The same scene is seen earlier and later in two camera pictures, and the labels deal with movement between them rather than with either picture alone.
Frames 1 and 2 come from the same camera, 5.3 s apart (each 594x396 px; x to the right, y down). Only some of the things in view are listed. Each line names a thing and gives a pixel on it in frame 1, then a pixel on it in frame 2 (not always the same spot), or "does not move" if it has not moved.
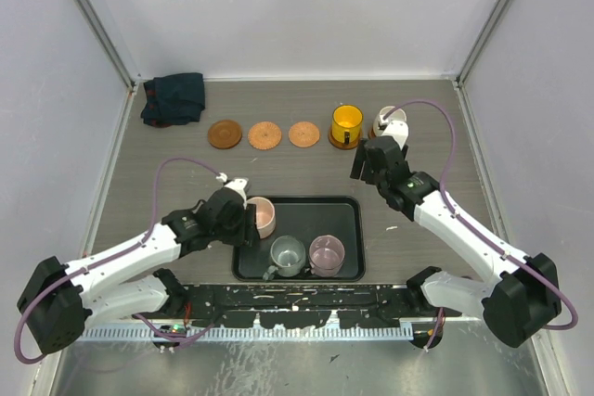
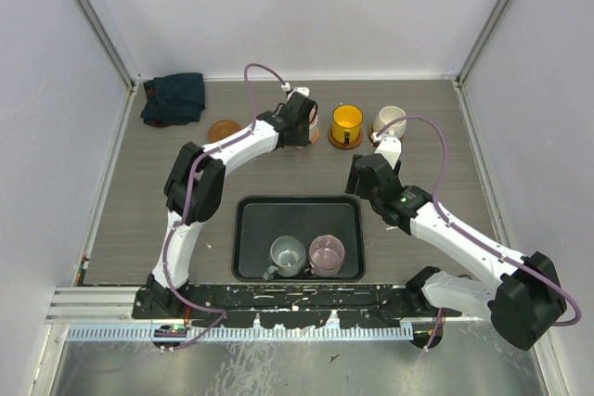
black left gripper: x=248 y=228 → x=303 y=139
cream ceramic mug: x=380 y=124 does not move
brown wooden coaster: x=225 y=134 does not move
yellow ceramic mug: x=346 y=122 does not move
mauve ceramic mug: x=327 y=255 does not move
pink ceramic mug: x=265 y=216 → x=313 y=120
